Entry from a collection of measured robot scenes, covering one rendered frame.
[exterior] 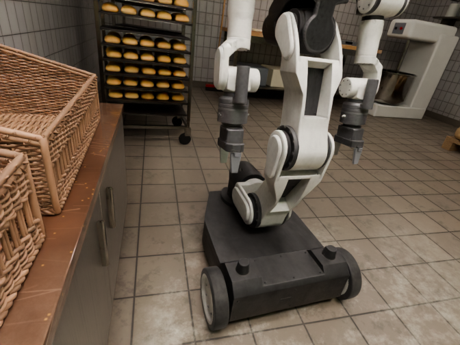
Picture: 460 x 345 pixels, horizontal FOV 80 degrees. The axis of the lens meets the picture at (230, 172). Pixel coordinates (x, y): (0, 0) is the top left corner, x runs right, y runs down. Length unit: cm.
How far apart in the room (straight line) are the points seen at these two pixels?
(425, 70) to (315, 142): 436
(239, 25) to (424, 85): 456
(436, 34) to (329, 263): 436
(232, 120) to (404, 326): 103
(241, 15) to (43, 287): 71
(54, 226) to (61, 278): 12
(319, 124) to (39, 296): 75
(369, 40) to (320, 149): 39
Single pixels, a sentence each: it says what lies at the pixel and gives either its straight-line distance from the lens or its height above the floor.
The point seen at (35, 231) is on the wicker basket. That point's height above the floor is 62.
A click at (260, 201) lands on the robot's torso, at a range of 107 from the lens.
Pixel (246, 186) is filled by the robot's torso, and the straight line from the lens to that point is 118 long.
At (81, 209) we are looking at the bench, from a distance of 60.
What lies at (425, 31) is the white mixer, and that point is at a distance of 497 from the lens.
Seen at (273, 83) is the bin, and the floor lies 29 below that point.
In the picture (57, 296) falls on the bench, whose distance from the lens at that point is 46.
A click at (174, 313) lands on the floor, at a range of 112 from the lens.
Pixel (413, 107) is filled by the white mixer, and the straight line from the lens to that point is 523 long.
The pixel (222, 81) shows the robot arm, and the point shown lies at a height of 79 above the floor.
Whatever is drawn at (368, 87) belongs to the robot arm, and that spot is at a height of 80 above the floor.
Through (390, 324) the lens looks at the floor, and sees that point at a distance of 135.
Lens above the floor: 92
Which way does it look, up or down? 28 degrees down
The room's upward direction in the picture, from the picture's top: 8 degrees clockwise
